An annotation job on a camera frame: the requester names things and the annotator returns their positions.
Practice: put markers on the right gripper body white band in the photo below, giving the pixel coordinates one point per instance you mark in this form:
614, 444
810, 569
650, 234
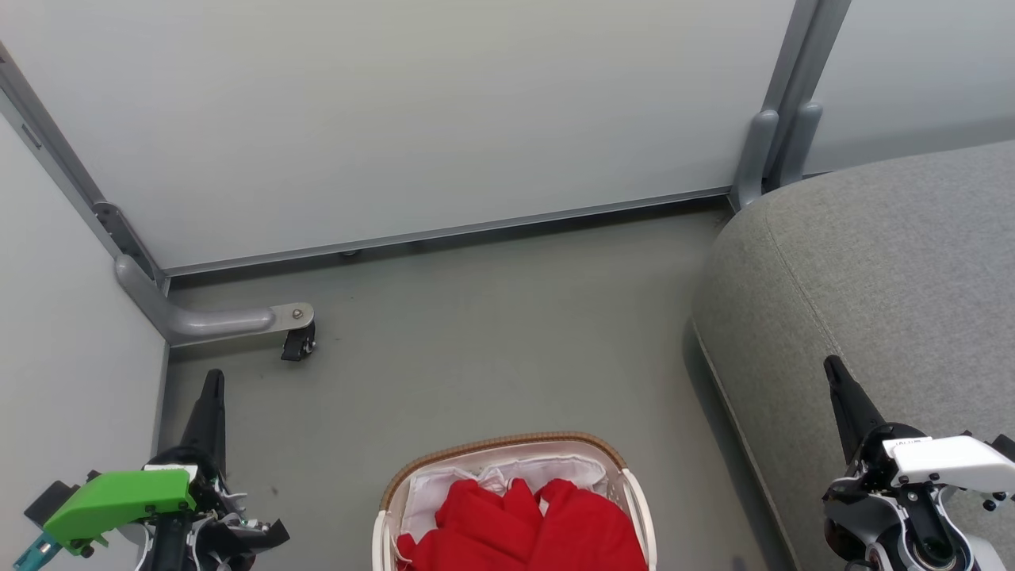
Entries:
951, 460

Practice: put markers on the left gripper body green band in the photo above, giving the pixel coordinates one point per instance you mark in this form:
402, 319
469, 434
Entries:
119, 500

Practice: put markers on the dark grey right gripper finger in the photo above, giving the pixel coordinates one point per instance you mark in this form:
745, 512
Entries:
850, 404

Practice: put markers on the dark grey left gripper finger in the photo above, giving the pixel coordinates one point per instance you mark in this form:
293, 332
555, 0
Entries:
208, 420

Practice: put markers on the grey fabric sofa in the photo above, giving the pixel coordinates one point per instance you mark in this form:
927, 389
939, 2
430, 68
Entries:
896, 262

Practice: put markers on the grey partition leg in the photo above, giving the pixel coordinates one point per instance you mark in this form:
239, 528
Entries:
198, 321

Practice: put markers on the black caster wheel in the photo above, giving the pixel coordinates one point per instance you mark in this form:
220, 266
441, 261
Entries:
298, 342

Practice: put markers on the white basket liner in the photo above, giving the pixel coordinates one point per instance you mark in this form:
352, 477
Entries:
444, 496

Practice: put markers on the white laundry basket woven rim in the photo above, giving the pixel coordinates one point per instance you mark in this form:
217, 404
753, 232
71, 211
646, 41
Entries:
507, 448

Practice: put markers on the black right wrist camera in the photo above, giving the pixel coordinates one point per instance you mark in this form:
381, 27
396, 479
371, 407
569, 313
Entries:
1004, 446

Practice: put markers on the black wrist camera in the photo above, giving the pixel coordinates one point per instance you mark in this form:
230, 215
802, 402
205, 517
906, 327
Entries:
51, 500
1004, 446

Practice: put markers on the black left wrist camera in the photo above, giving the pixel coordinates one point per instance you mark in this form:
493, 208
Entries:
51, 500

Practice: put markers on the teal left camera connector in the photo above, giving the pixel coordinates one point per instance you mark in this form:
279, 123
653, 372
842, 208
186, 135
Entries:
33, 549

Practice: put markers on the grey partition foot bracket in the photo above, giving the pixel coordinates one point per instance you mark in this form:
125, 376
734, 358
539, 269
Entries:
799, 143
753, 159

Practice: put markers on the grey partition bottom rail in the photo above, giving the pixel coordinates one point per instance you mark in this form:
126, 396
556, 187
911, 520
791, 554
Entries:
444, 231

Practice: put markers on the grey partition corner post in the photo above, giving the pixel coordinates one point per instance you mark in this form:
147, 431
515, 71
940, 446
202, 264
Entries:
55, 151

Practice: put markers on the grey partition double post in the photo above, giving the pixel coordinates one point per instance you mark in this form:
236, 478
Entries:
801, 55

